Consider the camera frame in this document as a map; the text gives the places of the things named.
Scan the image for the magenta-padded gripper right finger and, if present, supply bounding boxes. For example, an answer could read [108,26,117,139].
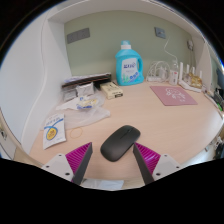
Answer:
[132,142,183,186]

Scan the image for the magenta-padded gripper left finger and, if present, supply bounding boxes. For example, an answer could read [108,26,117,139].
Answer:
[41,142,94,186]

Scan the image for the black computer mouse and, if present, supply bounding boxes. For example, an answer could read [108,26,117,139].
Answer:
[100,124,141,163]

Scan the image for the pink printed mouse pad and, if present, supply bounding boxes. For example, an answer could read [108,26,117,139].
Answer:
[149,85,199,107]

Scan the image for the yellow rubber band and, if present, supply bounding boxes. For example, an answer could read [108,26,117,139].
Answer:
[69,127,84,140]

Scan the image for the white blue printed packet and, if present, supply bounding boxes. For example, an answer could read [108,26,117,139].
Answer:
[42,113,67,150]

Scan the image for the clear plastic bag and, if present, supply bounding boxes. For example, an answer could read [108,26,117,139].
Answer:
[54,91,112,131]

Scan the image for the small yellow white packet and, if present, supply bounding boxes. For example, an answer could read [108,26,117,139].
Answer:
[75,96,98,110]

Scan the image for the silver foil packet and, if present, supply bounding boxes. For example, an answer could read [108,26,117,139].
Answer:
[63,88,78,103]
[75,82,95,98]

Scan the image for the cream cardboard box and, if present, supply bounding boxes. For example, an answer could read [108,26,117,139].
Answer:
[99,81,124,100]

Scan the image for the white power strip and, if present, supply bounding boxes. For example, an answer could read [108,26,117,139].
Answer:
[146,75,165,83]

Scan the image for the white router with antennas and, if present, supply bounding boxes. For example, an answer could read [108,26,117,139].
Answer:
[178,61,205,94]

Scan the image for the clear jar with red label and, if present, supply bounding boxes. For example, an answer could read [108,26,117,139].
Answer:
[168,63,180,86]

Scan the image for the white charger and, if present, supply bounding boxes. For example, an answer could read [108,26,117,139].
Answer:
[159,67,167,80]

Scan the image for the golden snack bag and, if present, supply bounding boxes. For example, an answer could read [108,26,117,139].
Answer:
[188,73,203,89]

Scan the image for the blue detergent bottle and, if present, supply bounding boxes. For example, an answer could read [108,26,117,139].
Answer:
[115,40,145,87]

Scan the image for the coiled white cable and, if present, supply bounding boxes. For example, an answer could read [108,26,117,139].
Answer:
[145,60,171,81]

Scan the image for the white wall cable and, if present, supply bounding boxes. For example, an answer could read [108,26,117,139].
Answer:
[162,36,180,65]

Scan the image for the grey side wall socket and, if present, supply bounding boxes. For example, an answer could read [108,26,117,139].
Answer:
[187,39,195,52]

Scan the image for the grey wall panel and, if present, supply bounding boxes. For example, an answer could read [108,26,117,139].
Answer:
[66,27,91,45]

